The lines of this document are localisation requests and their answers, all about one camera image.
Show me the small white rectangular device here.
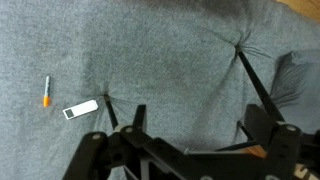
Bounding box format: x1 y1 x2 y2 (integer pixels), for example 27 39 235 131
62 99 100 121

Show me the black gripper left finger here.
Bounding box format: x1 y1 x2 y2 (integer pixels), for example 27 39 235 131
61 104 158 180

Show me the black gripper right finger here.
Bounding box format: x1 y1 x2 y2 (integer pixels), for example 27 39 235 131
243 104 303 180

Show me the orange capped pen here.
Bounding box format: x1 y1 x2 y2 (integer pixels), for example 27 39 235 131
42 75 52 108

